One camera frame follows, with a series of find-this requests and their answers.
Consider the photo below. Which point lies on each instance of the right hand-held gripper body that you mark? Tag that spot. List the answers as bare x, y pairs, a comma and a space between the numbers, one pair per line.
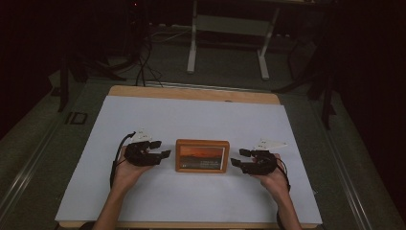
261, 161

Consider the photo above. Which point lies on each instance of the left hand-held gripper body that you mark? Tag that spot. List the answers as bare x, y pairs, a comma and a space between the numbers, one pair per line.
140, 155

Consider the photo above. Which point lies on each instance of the wooden photo frame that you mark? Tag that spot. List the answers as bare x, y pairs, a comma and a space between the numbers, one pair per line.
202, 156

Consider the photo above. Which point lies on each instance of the person's left hand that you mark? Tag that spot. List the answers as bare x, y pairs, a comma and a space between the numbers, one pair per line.
127, 175

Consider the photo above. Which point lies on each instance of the person's right hand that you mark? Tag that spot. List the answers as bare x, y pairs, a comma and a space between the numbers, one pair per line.
276, 183

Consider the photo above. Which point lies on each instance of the white table mat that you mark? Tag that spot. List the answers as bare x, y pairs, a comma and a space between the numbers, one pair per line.
191, 121

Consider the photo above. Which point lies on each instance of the black metal stand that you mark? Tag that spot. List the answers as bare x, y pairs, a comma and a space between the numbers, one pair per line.
83, 68
322, 86

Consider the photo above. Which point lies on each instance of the black rectangular bracket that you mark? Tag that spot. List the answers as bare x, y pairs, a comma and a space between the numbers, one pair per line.
76, 118

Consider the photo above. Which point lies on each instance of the aluminium floor rail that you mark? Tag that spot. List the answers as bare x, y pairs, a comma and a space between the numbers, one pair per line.
28, 166
204, 86
344, 166

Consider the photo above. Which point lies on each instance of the white metal desk frame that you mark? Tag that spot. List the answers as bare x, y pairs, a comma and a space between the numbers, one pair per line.
230, 25

